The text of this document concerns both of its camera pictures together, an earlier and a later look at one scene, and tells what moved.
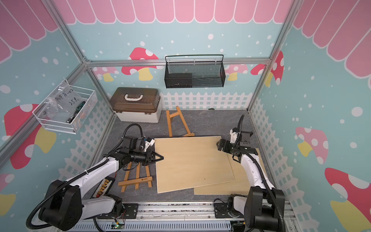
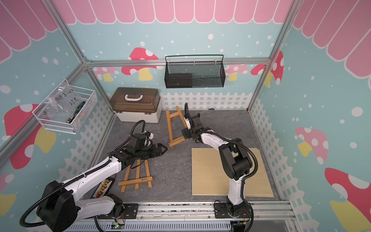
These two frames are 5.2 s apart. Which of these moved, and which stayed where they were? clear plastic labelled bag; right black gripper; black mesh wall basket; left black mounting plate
Moved: right black gripper
Stayed: black mesh wall basket; left black mounting plate; clear plastic labelled bag
